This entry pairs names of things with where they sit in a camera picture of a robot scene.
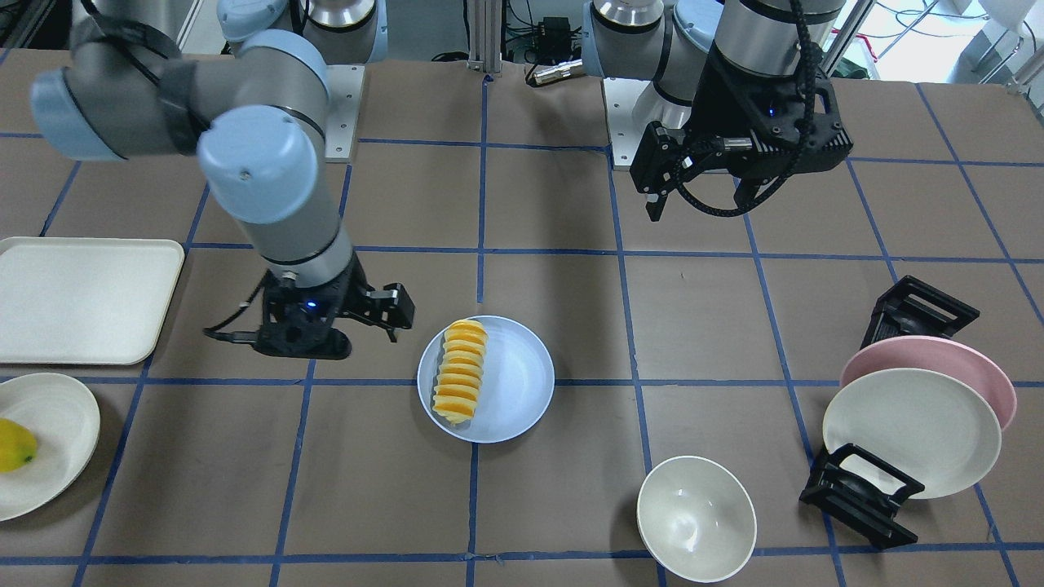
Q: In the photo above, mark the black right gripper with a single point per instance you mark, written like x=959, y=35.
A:
x=360, y=299

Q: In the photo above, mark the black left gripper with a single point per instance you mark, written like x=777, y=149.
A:
x=711, y=102

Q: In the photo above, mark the blue plate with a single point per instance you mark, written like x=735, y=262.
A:
x=516, y=383

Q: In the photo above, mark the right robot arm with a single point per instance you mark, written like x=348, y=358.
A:
x=257, y=125

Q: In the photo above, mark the pink plate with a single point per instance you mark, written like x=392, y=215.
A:
x=939, y=355

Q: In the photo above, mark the cream round plate with lemon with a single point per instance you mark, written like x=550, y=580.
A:
x=63, y=415

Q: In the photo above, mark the cream plate in rack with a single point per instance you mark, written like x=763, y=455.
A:
x=926, y=424

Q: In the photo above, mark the white rectangular tray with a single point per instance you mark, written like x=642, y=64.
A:
x=85, y=301

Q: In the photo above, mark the cream bowl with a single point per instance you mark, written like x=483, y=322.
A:
x=696, y=519

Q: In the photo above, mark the black dish rack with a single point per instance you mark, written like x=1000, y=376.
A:
x=910, y=307

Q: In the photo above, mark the yellow lemon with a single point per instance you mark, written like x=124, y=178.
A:
x=19, y=445

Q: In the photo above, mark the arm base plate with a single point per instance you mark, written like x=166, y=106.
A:
x=630, y=104
x=346, y=83

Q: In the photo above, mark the aluminium frame post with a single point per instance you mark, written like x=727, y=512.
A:
x=485, y=35

